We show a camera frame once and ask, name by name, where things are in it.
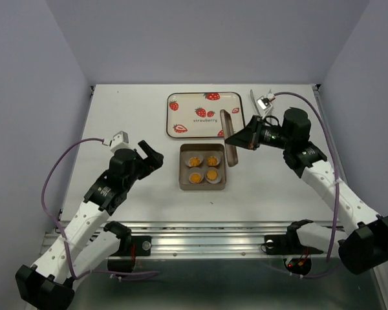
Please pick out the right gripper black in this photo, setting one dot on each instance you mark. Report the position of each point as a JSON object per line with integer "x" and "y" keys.
{"x": 247, "y": 137}

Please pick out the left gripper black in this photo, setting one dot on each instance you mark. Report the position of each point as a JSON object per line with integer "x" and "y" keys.
{"x": 150, "y": 163}

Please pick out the orange cookie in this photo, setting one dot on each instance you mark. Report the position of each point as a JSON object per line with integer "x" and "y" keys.
{"x": 195, "y": 177}
{"x": 194, "y": 162}
{"x": 212, "y": 161}
{"x": 212, "y": 175}

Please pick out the metal tongs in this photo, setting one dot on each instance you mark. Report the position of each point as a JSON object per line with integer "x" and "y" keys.
{"x": 258, "y": 110}

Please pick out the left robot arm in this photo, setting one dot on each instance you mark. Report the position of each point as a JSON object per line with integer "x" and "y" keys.
{"x": 90, "y": 237}

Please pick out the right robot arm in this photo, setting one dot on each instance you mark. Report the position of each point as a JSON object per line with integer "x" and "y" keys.
{"x": 359, "y": 234}

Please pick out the white paper cup back right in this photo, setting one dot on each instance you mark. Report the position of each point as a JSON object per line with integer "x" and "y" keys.
{"x": 217, "y": 157}

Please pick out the white paper cup front right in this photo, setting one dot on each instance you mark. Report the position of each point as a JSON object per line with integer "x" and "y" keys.
{"x": 215, "y": 181}

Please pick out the beige square cookie tin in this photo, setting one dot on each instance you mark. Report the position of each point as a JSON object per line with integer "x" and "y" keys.
{"x": 204, "y": 150}

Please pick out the strawberry print tray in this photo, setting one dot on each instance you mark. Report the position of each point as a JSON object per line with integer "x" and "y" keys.
{"x": 197, "y": 115}

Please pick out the white paper cup front left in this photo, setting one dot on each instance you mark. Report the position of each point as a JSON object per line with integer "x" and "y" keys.
{"x": 192, "y": 171}

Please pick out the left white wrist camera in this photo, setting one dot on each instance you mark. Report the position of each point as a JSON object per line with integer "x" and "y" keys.
{"x": 119, "y": 141}

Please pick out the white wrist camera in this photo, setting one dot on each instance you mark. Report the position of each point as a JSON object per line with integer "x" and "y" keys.
{"x": 265, "y": 102}
{"x": 119, "y": 141}

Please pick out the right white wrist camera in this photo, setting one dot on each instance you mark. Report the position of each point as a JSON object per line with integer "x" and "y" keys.
{"x": 265, "y": 102}

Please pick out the aluminium front frame rail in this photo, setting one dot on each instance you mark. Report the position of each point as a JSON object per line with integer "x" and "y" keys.
{"x": 207, "y": 240}

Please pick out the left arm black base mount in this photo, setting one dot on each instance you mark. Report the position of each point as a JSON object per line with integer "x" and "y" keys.
{"x": 124, "y": 259}

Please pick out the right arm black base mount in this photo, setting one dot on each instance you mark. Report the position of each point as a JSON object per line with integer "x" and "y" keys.
{"x": 296, "y": 257}

